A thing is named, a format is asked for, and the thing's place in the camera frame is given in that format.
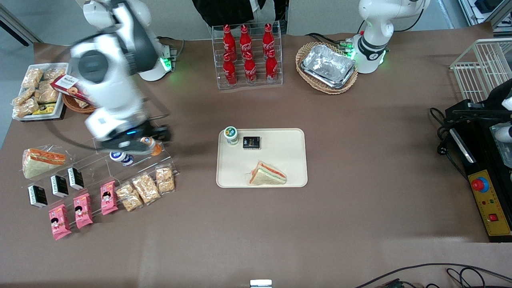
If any yellow snack packet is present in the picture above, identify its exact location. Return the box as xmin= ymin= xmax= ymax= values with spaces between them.
xmin=32 ymin=103 xmax=56 ymax=116

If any clear-wrapped peanut crisp bar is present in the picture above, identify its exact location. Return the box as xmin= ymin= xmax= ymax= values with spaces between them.
xmin=12 ymin=88 xmax=34 ymax=105
xmin=43 ymin=67 xmax=66 ymax=80
xmin=34 ymin=84 xmax=60 ymax=104
xmin=116 ymin=182 xmax=144 ymax=212
xmin=155 ymin=165 xmax=176 ymax=195
xmin=14 ymin=98 xmax=40 ymax=118
xmin=22 ymin=68 xmax=44 ymax=89
xmin=132 ymin=173 xmax=161 ymax=205

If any blue lid gum bottle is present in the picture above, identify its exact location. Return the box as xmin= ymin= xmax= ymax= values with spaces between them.
xmin=110 ymin=150 xmax=134 ymax=166

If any aluminium frame rack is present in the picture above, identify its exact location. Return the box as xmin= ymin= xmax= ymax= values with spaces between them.
xmin=458 ymin=0 xmax=512 ymax=34

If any clear acrylic stepped display stand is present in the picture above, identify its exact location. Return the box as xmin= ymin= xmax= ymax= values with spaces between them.
xmin=18 ymin=120 xmax=179 ymax=230

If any silver foil tray stack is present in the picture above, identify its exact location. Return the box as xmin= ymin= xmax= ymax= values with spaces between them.
xmin=300 ymin=44 xmax=357 ymax=89

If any long black cable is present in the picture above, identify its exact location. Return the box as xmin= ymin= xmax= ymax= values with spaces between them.
xmin=354 ymin=263 xmax=512 ymax=288

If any wicker basket with foil trays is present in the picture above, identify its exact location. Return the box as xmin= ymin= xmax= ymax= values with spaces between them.
xmin=296 ymin=42 xmax=359 ymax=95

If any wrapped triangle sandwich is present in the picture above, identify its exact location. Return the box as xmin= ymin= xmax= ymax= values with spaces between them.
xmin=248 ymin=161 xmax=288 ymax=186
xmin=22 ymin=147 xmax=68 ymax=179

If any beige plastic tray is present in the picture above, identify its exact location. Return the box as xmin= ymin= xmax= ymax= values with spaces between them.
xmin=216 ymin=128 xmax=308 ymax=188

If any standing person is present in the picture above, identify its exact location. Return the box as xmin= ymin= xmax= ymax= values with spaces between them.
xmin=191 ymin=0 xmax=288 ymax=28

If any white wire basket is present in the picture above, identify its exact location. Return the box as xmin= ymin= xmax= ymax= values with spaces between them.
xmin=450 ymin=38 xmax=512 ymax=105

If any red cookie box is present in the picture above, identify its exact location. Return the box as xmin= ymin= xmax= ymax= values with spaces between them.
xmin=51 ymin=74 xmax=94 ymax=105

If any clear plastic container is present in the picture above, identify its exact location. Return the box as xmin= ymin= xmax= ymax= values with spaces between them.
xmin=490 ymin=122 xmax=512 ymax=168

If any black sealing machine yellow panel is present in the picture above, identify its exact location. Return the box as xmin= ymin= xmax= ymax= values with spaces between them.
xmin=445 ymin=78 xmax=512 ymax=243

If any black power cable with plug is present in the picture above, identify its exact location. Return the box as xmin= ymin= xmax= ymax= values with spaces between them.
xmin=429 ymin=106 xmax=470 ymax=182

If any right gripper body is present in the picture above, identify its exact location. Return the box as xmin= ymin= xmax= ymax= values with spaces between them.
xmin=85 ymin=107 xmax=156 ymax=154

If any green lid gum bottle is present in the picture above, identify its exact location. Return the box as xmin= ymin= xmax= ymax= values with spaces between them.
xmin=224 ymin=126 xmax=239 ymax=146

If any pink snack packet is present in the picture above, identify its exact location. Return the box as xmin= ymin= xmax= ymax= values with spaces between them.
xmin=100 ymin=180 xmax=119 ymax=216
xmin=48 ymin=204 xmax=72 ymax=240
xmin=73 ymin=193 xmax=94 ymax=229

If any black base cable bundle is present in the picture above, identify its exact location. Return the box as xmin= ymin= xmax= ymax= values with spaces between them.
xmin=306 ymin=31 xmax=356 ymax=50

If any orange lid gum bottle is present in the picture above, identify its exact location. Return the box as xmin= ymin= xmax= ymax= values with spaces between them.
xmin=140 ymin=137 xmax=162 ymax=156

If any red cola bottle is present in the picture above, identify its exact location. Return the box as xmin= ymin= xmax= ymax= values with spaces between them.
xmin=222 ymin=24 xmax=236 ymax=54
xmin=263 ymin=23 xmax=276 ymax=52
xmin=223 ymin=53 xmax=238 ymax=86
xmin=244 ymin=52 xmax=257 ymax=84
xmin=266 ymin=50 xmax=278 ymax=82
xmin=240 ymin=24 xmax=253 ymax=54

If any white snack tray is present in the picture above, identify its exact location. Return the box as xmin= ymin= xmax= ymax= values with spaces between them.
xmin=12 ymin=62 xmax=69 ymax=121

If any clear acrylic bottle rack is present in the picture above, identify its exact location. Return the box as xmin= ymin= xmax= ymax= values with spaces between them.
xmin=211 ymin=21 xmax=284 ymax=90

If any black and white snack box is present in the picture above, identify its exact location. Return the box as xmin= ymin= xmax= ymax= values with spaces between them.
xmin=67 ymin=167 xmax=85 ymax=190
xmin=50 ymin=175 xmax=69 ymax=198
xmin=27 ymin=185 xmax=48 ymax=208

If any dark metal frame bar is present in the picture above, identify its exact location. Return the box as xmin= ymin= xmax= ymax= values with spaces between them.
xmin=0 ymin=6 xmax=34 ymax=45

